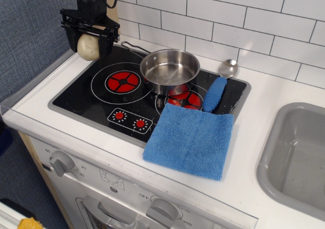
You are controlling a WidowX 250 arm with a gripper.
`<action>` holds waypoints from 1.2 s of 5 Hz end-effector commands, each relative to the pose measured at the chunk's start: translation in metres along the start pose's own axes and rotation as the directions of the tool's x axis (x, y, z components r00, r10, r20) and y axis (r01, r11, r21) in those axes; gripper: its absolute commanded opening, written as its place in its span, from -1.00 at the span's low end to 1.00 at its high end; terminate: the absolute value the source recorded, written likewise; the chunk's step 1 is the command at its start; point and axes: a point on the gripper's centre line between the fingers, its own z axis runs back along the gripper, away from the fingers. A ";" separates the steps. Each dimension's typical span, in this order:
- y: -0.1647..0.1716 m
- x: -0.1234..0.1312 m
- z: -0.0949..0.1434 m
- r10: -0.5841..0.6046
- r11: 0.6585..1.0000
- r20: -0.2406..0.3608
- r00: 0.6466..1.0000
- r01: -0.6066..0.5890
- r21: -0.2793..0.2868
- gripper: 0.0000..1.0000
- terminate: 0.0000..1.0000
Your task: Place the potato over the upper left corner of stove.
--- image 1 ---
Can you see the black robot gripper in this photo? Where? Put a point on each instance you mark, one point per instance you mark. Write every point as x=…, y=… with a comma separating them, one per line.
x=88, y=18

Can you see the beige toy potato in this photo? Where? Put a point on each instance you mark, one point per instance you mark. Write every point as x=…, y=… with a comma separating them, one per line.
x=88, y=47

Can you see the black toy stovetop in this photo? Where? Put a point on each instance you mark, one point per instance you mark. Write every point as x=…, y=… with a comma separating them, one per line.
x=112, y=96

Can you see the stainless steel pan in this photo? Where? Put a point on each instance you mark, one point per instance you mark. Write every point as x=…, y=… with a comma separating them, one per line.
x=168, y=72

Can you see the grey left oven knob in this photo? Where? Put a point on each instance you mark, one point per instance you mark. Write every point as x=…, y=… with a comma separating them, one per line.
x=61, y=163

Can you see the grey oven knob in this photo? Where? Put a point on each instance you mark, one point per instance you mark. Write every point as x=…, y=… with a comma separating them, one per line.
x=162, y=212
x=61, y=163

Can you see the blue microfiber cloth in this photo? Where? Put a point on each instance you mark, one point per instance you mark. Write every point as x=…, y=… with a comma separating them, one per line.
x=190, y=141

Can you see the white toy oven door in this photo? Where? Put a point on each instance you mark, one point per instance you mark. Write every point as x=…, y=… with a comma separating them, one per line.
x=111, y=214

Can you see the grey right oven knob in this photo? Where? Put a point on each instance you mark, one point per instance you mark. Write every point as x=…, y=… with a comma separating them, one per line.
x=162, y=212

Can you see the yellow and black object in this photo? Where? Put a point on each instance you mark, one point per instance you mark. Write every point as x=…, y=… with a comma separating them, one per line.
x=29, y=223

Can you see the grey toy sink basin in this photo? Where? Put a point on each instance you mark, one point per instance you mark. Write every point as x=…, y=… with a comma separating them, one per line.
x=291, y=168

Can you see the blue-handled metal spoon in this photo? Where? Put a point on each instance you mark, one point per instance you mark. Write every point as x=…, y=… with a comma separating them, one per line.
x=212, y=98

